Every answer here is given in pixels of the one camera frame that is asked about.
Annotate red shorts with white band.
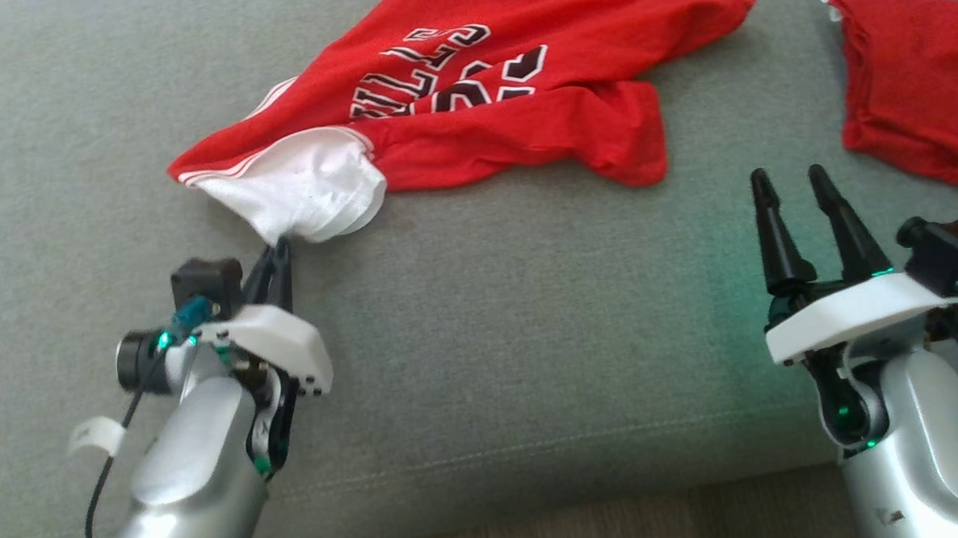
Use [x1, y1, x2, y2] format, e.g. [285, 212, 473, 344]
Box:
[817, 0, 958, 194]

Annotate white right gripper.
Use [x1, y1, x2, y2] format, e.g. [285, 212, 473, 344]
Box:
[750, 158, 958, 368]

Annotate left black cable blue plug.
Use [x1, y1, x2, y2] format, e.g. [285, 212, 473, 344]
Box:
[74, 295, 223, 538]

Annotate white cable label tag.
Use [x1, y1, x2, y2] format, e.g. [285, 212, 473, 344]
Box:
[67, 414, 128, 459]

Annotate red and white basketball jersey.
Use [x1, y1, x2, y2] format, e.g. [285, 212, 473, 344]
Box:
[158, 0, 767, 251]

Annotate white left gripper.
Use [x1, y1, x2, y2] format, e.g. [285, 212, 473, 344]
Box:
[189, 233, 334, 403]

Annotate grey fabric sofa seat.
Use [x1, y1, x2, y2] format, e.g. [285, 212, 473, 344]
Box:
[0, 0, 958, 538]

